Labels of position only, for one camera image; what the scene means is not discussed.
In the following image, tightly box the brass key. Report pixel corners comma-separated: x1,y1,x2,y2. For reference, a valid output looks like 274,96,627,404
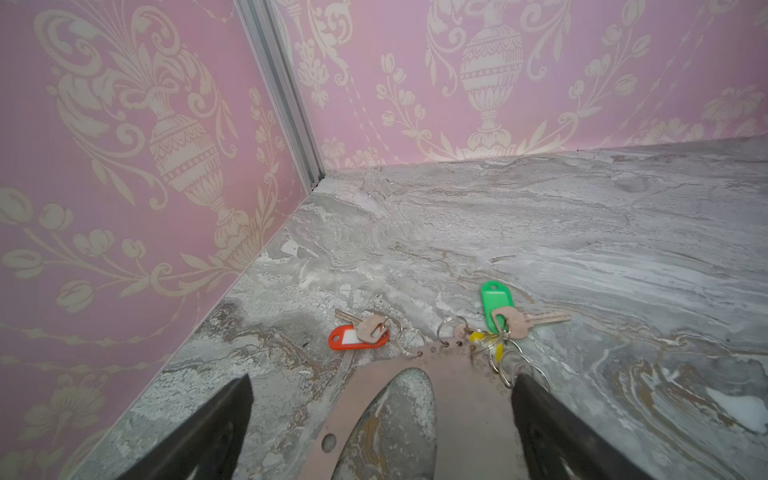
491,306,571,340
335,309,387,344

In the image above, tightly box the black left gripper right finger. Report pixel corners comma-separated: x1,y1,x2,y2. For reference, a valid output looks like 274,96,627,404
511,374,650,480

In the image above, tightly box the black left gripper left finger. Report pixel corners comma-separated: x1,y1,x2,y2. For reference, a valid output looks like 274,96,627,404
120,375,254,480

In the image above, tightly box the red key tag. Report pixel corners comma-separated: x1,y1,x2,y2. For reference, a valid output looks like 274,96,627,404
328,325,390,351

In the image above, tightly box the aluminium corner post left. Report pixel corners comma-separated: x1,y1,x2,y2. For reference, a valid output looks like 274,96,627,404
235,0,325,193

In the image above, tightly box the green key tag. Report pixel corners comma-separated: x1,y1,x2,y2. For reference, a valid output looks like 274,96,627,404
480,280,515,334

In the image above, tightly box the yellow key tag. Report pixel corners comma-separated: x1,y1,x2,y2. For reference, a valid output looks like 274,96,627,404
469,331,505,363

